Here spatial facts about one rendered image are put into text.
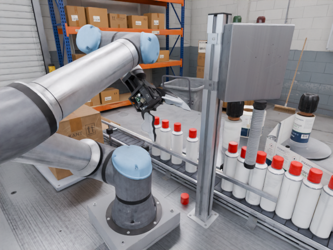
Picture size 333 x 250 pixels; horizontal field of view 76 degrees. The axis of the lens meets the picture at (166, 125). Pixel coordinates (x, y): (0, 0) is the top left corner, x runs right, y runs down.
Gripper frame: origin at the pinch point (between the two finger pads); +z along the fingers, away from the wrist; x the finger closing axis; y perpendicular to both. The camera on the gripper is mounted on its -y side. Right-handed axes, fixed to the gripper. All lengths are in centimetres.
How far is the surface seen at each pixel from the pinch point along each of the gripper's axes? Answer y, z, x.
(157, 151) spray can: -36.4, -5.2, -27.6
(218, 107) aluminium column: -4.3, 3.4, 13.5
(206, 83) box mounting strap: -0.3, -3.4, 15.8
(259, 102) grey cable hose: -2.8, 9.5, 22.8
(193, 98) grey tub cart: -229, -71, -33
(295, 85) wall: -476, -14, 112
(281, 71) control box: -5.1, 6.6, 31.9
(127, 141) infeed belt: -44, -23, -44
